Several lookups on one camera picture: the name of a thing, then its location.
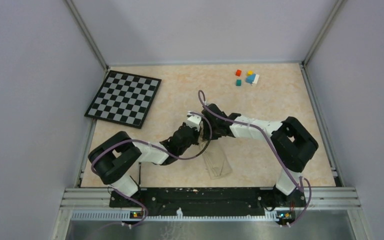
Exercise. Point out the blue block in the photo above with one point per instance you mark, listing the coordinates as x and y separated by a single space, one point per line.
249 79

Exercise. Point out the black grey checkerboard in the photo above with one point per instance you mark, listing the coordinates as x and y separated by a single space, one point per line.
124 98

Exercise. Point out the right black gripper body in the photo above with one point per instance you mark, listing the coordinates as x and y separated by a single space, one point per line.
206 130

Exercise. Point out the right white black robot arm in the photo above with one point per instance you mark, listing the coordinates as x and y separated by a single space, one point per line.
291 143

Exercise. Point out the white block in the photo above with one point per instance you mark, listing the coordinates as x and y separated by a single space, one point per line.
255 78

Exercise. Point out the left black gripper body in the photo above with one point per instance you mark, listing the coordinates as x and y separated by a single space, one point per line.
194 140

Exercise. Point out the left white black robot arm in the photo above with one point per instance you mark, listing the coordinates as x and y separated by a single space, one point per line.
112 159

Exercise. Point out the beige cloth napkin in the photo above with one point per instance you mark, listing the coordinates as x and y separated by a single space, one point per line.
216 160

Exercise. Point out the aluminium frame rail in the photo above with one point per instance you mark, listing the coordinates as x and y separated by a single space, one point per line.
329 213

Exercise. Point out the red cube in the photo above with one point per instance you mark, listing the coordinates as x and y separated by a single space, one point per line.
238 72

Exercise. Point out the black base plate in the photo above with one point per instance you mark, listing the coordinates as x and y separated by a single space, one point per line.
210 201

